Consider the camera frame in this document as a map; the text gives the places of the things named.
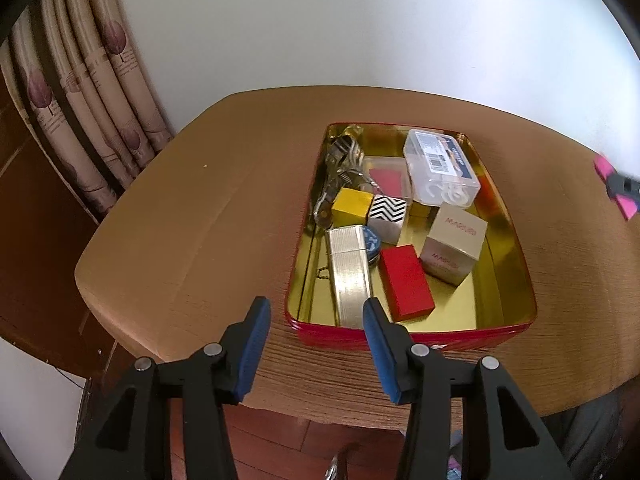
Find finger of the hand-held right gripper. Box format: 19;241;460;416
605;172;640;201

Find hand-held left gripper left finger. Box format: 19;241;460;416
60;296;272;480

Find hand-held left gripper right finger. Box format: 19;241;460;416
362;297;576;480

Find magenta block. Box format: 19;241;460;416
592;155;640;221

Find red block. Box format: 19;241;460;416
378;244;435;323

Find red tin box gold inside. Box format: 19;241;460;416
284;121;538;353

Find silver ribbed metal box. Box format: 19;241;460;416
326;226;373;330

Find beige carton box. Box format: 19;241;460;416
420;202;488;287

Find black white zigzag cube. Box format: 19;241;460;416
367;194;408;246

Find yellow orange striped cube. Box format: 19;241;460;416
331;187;375;228

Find clear box with red contents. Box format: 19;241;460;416
361;156;415;206

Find clear plastic box with label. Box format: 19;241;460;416
403;128;482;207

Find large metal clip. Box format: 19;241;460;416
312;134;373;226

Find person's grey trousers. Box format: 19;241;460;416
550;390;631;480

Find brown wooden wardrobe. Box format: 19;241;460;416
0;80;121;376

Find beige floral curtain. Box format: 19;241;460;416
0;0;175;218

